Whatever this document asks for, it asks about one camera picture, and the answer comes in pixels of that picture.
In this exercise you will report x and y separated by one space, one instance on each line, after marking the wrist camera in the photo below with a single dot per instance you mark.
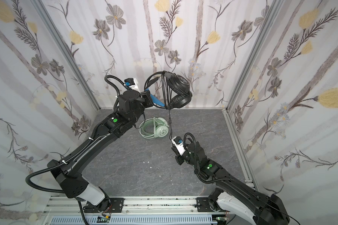
178 146
132 83

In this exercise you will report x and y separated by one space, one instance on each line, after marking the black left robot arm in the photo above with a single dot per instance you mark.
128 108

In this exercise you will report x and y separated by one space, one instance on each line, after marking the mint green over-ear headphones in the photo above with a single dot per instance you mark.
156 127

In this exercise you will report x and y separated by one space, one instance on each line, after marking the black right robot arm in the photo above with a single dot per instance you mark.
231 194

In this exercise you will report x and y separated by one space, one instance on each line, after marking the black and blue headphones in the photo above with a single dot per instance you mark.
176 90

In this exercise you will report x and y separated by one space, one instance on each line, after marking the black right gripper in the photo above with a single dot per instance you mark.
180 159

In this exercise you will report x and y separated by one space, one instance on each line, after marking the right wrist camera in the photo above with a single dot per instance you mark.
178 146

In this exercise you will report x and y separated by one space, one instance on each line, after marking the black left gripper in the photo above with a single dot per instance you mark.
148 98

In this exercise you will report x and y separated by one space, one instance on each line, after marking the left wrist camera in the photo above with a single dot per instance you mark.
132 83

